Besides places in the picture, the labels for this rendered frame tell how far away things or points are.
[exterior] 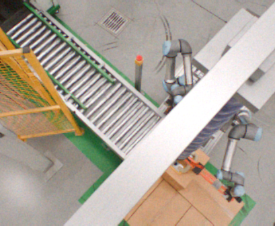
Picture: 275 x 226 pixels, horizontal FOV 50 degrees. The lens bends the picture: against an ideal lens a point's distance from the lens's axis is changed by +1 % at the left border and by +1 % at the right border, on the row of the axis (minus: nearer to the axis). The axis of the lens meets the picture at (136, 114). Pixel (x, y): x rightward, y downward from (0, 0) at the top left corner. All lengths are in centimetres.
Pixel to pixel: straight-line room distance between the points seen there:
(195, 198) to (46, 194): 183
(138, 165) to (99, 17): 410
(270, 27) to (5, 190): 365
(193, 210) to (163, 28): 268
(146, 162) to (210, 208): 263
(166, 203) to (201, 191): 40
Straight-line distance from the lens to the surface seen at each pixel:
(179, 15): 484
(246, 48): 99
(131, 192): 79
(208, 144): 383
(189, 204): 336
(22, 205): 407
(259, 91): 114
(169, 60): 269
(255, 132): 252
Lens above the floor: 384
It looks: 72 degrees down
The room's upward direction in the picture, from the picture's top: 3 degrees clockwise
